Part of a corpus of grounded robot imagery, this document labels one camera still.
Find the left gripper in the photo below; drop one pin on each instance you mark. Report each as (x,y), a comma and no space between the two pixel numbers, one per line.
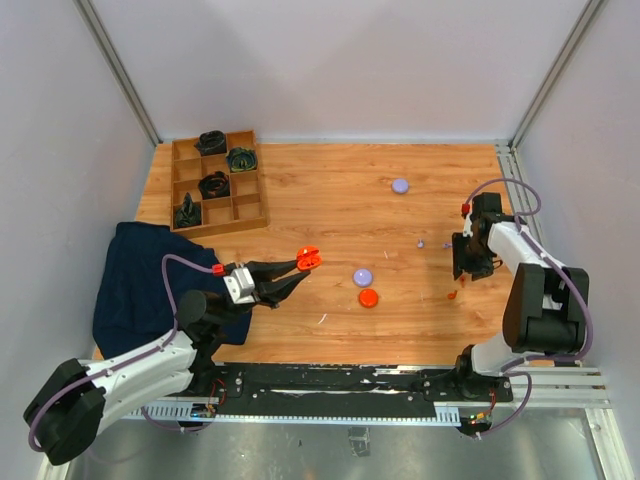
(269,291)

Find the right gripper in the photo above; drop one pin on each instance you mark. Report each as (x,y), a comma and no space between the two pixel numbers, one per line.
(478,269)

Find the orange earbud case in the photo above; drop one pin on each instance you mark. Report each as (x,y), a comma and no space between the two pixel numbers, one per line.
(368,298)
(308,258)

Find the purple earbud case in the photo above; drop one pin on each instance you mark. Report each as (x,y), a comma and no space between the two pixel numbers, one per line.
(400,186)
(363,277)

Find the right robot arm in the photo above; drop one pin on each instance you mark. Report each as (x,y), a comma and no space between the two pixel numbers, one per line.
(546,315)

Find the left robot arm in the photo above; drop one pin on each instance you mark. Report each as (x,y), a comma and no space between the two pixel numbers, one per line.
(80,400)

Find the wooden compartment tray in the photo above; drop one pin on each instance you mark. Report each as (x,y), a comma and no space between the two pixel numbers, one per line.
(245,208)

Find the folded dark tie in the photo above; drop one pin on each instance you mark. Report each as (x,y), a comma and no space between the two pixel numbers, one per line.
(188,214)

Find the rolled black orange tie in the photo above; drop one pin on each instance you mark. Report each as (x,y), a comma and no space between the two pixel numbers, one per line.
(215,185)

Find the rolled green patterned tie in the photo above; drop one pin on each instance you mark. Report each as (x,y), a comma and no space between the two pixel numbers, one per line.
(240,159)

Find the dark blue cloth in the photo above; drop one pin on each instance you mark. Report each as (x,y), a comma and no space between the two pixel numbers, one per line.
(132,306)

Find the rolled black tie top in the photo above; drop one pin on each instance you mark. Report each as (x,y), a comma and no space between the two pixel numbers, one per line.
(211,143)

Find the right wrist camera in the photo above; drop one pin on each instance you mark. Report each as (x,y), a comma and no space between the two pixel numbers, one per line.
(468,226)

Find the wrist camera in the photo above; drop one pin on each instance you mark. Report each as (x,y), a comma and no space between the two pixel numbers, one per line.
(240,286)
(468,226)

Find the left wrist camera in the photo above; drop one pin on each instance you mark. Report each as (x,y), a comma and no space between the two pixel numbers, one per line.
(240,286)

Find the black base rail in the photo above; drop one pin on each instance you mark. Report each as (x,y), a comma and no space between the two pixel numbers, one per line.
(324,391)

